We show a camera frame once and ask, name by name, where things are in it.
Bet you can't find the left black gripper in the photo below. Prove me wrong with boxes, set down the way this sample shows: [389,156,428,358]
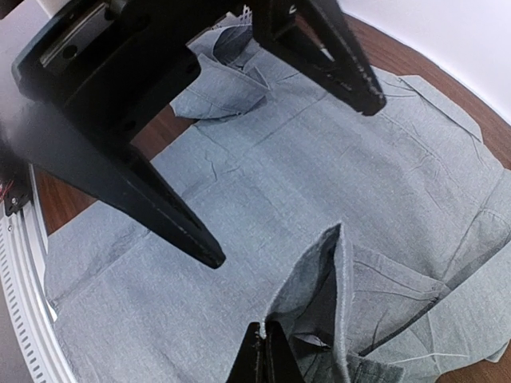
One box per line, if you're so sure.
[11,1,263,132]

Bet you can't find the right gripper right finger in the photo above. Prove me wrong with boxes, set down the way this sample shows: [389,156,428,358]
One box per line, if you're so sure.
[264,321,305,383]

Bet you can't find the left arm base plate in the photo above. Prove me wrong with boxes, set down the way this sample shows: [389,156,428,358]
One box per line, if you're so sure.
[1,160,33,216]

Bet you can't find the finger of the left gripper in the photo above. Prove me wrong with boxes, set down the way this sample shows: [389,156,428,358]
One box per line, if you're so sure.
[251,1,386,116]
[1,102,226,269]

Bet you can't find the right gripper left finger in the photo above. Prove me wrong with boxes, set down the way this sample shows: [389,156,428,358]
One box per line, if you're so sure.
[226,322,266,383]

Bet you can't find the grey long sleeve shirt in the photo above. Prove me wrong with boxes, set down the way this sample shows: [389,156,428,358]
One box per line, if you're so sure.
[45,26,510,382]

